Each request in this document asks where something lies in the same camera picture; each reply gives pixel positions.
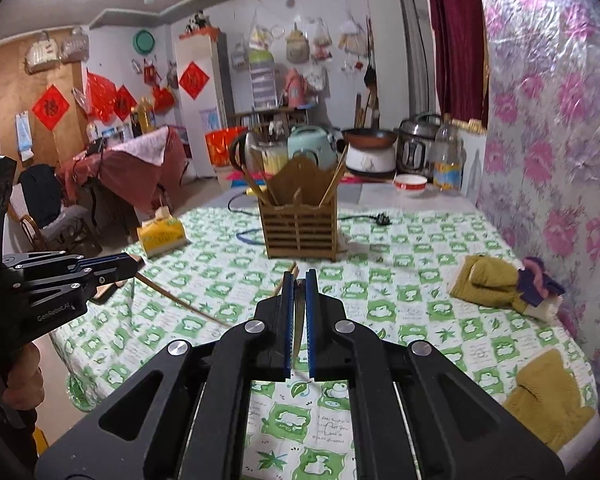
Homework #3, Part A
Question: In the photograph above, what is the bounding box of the blue hair band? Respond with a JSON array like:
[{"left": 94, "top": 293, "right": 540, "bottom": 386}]
[{"left": 235, "top": 228, "right": 265, "bottom": 246}]

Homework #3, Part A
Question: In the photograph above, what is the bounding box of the mint green rice cooker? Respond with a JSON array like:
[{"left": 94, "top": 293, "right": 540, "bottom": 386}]
[{"left": 287, "top": 125, "right": 338, "bottom": 171}]

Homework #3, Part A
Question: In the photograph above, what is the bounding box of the yellow white pot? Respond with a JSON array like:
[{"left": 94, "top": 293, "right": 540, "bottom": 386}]
[{"left": 257, "top": 142, "right": 288, "bottom": 176}]

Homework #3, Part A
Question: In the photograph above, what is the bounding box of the yellow tissue pack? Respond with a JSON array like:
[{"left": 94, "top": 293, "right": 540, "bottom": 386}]
[{"left": 136, "top": 206, "right": 188, "bottom": 258}]

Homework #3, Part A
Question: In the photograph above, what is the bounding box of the red covered furniture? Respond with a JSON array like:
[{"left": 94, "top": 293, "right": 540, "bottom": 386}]
[{"left": 56, "top": 126, "right": 188, "bottom": 214}]

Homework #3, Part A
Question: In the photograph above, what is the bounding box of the wooden chopstick four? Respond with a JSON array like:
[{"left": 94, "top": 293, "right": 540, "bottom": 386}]
[{"left": 273, "top": 261, "right": 299, "bottom": 296}]

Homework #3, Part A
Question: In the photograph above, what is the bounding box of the black silver pressure cooker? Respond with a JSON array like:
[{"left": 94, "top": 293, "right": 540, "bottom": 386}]
[{"left": 396, "top": 113, "right": 442, "bottom": 182}]

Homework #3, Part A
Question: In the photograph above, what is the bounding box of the wooden chopstick one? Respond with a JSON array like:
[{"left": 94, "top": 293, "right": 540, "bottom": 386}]
[{"left": 230, "top": 148, "right": 271, "bottom": 205}]

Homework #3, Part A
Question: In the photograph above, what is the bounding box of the wooden chopstick two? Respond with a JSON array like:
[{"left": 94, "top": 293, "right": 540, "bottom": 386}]
[{"left": 135, "top": 272, "right": 233, "bottom": 328}]

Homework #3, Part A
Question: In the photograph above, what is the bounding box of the wooden chopstick three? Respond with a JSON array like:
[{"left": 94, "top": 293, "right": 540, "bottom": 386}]
[{"left": 291, "top": 281, "right": 306, "bottom": 363}]

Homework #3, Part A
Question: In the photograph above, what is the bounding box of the dark red curtain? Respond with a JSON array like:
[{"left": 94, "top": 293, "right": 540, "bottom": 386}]
[{"left": 429, "top": 0, "right": 489, "bottom": 125}]

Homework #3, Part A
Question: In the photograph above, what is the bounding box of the red white bowl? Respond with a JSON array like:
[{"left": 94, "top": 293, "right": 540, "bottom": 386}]
[{"left": 392, "top": 174, "right": 428, "bottom": 197}]

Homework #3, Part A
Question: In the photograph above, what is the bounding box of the olive green towel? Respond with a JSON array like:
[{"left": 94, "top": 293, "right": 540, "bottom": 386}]
[{"left": 448, "top": 253, "right": 566, "bottom": 323}]

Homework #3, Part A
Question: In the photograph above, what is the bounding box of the red gift bag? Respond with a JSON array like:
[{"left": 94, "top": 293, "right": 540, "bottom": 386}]
[{"left": 204, "top": 126, "right": 247, "bottom": 167}]

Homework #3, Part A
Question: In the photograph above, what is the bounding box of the person left hand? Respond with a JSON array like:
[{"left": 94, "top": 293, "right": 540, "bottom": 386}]
[{"left": 3, "top": 342, "right": 45, "bottom": 411}]

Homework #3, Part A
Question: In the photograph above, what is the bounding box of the green checkered tablecloth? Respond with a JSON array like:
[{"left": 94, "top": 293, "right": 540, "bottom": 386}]
[{"left": 52, "top": 208, "right": 597, "bottom": 479}]

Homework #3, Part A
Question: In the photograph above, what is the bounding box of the white refrigerator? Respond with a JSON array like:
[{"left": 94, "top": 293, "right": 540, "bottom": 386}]
[{"left": 173, "top": 28, "right": 234, "bottom": 178}]

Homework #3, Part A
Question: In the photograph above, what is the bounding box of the yellow cloth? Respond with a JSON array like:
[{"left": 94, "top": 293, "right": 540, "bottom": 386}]
[{"left": 503, "top": 349, "right": 595, "bottom": 452}]

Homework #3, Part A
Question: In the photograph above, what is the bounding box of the brown frying pan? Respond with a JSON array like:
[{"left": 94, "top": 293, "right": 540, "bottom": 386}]
[{"left": 341, "top": 128, "right": 398, "bottom": 150}]

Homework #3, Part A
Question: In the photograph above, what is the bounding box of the plastic oil bottle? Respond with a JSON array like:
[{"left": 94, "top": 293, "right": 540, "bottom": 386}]
[{"left": 432, "top": 114, "right": 464, "bottom": 192}]

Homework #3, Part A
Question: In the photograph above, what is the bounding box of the wooden utensil holder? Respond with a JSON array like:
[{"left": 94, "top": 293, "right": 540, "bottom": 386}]
[{"left": 258, "top": 156, "right": 338, "bottom": 261}]

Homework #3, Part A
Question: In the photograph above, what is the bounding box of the black power plug cable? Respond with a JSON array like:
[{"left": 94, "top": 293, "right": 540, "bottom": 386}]
[{"left": 338, "top": 211, "right": 394, "bottom": 227}]

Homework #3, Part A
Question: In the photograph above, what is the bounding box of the steel electric kettle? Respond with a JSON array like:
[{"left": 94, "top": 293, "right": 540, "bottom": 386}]
[{"left": 228, "top": 130, "right": 262, "bottom": 174}]

